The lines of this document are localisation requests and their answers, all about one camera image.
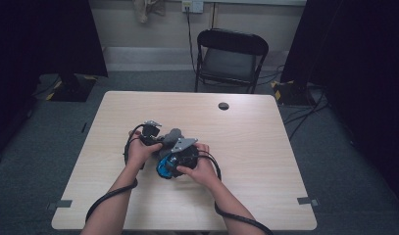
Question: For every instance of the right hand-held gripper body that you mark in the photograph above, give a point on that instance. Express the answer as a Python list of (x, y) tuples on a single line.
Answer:
[(185, 143)]

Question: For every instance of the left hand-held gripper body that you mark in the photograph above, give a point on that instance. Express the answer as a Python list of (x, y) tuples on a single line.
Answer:
[(150, 132)]

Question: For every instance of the grey terry towel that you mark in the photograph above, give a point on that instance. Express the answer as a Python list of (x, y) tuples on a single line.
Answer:
[(172, 137)]

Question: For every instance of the blue toy car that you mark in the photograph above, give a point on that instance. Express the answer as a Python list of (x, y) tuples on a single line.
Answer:
[(163, 167)]

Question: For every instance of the person's left hand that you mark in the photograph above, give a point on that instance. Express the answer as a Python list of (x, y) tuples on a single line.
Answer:
[(139, 153)]

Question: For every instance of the person's right hand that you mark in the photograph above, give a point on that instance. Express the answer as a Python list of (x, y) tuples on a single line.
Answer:
[(205, 169)]

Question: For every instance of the round black table grommet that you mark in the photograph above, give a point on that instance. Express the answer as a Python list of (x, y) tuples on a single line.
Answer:
[(223, 106)]

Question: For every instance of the black stand base striped tape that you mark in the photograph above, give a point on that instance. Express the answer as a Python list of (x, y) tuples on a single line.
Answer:
[(291, 93), (73, 89)]

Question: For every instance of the black folding chair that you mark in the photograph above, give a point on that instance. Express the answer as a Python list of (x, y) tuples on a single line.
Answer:
[(231, 62)]

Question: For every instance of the grey tape strip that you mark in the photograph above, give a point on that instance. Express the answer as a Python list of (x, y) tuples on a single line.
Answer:
[(59, 204), (307, 201)]

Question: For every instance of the black curtain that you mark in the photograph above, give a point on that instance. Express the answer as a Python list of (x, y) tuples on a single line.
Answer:
[(40, 39), (360, 65)]

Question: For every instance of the beige cloth on wall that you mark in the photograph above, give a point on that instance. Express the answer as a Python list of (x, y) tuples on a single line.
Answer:
[(146, 9)]

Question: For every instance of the white wall socket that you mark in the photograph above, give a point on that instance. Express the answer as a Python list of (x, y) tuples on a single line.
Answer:
[(192, 6)]

